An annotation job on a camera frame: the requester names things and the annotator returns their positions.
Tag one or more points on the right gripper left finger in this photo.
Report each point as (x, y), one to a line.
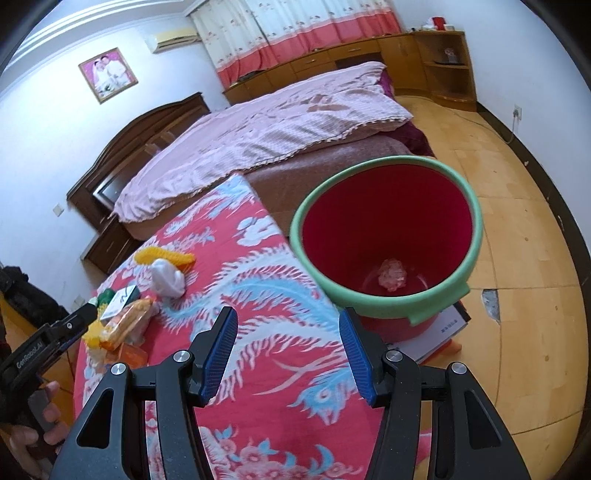
(210, 352)

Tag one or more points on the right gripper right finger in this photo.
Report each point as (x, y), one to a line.
(364, 351)

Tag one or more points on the white medicine box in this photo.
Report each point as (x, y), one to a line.
(120, 300)

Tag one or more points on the pink trash in bin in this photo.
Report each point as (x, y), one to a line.
(392, 275)

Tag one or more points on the left hand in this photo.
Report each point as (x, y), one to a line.
(16, 460)

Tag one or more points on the white crumpled tissue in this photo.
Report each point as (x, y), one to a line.
(166, 279)

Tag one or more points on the books under bin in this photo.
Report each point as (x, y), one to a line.
(437, 336)

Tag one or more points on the orange snack wrapper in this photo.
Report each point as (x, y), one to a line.
(119, 339)

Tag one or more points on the red floral table cloth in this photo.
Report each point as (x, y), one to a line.
(287, 406)

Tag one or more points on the red bin green rim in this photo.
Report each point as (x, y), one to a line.
(413, 209)

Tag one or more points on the dark wooden nightstand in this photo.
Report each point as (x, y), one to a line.
(111, 247)

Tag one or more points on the dark wooden headboard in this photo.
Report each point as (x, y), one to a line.
(95, 194)

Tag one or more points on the pink bed quilt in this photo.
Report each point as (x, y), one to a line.
(328, 109)

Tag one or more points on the framed wedding photo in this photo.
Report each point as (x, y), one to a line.
(107, 74)

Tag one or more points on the long wooden cabinet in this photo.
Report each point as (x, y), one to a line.
(400, 54)

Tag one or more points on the wooden corner shelf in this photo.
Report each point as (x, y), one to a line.
(448, 68)

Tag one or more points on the white air conditioner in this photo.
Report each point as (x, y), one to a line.
(166, 40)

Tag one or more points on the red white floral curtain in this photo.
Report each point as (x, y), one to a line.
(245, 36)

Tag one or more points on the wall light switch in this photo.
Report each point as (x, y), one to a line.
(57, 210)

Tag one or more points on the white wall socket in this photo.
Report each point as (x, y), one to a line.
(517, 113)

